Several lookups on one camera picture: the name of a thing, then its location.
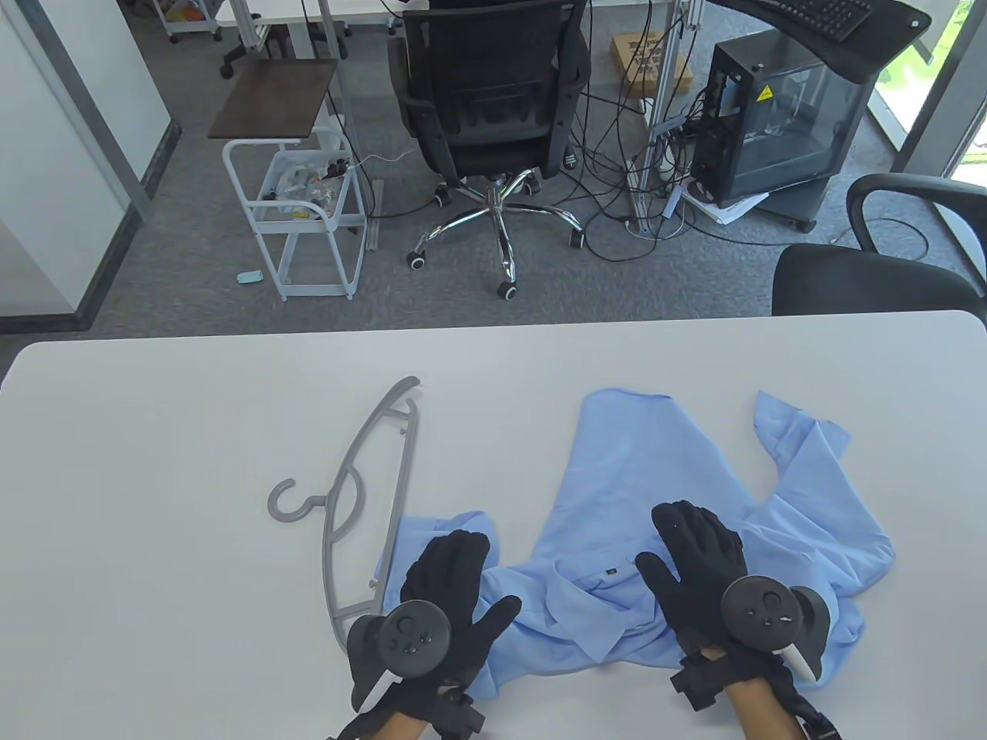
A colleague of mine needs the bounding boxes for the person's left hand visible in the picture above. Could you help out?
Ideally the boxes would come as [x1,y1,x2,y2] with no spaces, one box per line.
[386,530,523,718]

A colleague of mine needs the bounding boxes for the person's right hand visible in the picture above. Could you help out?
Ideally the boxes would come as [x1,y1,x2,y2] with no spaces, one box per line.
[635,501,772,670]

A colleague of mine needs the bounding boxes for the light blue long-sleeve shirt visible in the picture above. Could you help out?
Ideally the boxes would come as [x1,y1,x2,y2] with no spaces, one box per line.
[374,389,897,702]

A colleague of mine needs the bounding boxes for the gray hanger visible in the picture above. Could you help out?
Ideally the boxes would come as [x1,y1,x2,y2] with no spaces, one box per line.
[268,376,423,654]

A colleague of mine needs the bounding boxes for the person's right forearm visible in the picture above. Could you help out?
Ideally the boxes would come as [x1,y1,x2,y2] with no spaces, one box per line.
[729,678,799,740]

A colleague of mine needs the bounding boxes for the person's left forearm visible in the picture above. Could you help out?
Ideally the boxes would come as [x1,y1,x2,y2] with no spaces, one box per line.
[370,713,433,740]

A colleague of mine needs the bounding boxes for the black tracking controller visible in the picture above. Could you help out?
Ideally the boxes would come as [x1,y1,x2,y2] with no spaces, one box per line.
[719,577,834,683]
[347,600,453,714]

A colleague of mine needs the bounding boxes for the black armchair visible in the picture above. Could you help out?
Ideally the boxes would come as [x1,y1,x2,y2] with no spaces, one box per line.
[771,173,987,318]

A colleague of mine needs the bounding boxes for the white papers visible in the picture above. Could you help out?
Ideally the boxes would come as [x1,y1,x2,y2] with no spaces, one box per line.
[682,185,772,226]

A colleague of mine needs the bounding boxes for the black computer trolley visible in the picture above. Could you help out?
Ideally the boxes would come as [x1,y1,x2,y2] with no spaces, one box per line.
[760,181,830,232]

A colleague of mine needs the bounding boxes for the white utility cart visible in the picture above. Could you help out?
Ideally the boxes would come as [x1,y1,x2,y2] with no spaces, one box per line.
[222,127,369,301]

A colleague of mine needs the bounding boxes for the clear bags of parts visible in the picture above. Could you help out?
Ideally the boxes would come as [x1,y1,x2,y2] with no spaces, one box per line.
[258,150,348,220]

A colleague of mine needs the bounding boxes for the black computer tower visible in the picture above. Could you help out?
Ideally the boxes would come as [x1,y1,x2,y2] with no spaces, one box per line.
[689,31,880,209]

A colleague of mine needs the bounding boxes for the cardboard box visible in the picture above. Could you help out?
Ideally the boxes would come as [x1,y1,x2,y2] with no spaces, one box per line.
[609,31,695,97]

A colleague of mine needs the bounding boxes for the black mesh office chair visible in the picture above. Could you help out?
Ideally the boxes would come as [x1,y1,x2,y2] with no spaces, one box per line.
[389,0,593,301]

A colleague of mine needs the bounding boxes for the brown wooden side table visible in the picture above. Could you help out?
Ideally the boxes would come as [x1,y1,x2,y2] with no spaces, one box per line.
[207,58,340,141]

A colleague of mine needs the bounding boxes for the black desk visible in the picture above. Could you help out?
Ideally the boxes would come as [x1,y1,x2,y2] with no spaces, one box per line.
[706,0,932,82]

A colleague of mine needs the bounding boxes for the black keyboard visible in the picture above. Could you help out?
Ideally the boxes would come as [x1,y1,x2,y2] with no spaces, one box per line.
[760,0,876,41]

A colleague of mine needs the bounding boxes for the white desk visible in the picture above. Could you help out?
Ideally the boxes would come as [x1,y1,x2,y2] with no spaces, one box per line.
[214,0,421,59]

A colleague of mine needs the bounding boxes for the white storage trolley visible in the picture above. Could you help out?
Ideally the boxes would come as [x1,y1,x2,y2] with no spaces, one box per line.
[152,0,223,43]

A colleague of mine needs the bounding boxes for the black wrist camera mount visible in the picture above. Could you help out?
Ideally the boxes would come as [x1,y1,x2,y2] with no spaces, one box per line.
[669,651,726,710]
[428,686,487,737]

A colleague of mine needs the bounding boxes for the tangle of black cables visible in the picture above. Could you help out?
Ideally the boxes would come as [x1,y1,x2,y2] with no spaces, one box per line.
[571,0,930,263]

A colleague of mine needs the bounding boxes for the aluminium frame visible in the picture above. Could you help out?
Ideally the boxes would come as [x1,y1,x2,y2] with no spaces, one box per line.
[626,0,706,232]

